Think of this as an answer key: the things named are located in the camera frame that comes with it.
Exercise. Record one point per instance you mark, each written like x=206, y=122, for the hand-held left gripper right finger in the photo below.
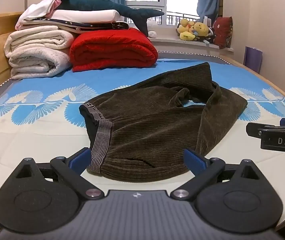
x=193, y=161

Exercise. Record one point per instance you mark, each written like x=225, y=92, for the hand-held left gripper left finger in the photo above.
x=80, y=161

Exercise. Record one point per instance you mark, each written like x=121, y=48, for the blue and white bedsheet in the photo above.
x=45, y=130

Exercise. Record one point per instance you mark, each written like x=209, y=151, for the purple box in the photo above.
x=253, y=58

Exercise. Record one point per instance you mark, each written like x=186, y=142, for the red patterned cushion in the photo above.
x=223, y=32

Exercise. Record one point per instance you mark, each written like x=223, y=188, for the dark plush toy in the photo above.
x=208, y=36

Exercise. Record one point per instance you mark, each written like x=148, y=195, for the yellow bear plush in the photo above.
x=200, y=29

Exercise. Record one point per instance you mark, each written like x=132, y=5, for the red folded blanket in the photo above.
x=112, y=50

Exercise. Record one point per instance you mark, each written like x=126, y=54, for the white window sill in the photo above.
x=177, y=43

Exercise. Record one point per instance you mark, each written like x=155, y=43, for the cream folded quilt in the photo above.
x=37, y=52

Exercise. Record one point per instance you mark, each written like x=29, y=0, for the yellow duck plush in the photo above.
x=185, y=30

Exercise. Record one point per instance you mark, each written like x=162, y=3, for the navy starry blanket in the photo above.
x=92, y=25

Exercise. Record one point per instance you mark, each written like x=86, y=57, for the white plush toy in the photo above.
x=152, y=26

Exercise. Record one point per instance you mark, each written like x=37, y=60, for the white pillow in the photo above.
x=87, y=15

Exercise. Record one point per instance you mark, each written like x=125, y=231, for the white and pink cloth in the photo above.
x=38, y=10

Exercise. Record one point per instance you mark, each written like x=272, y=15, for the blue shark plush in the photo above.
x=92, y=3

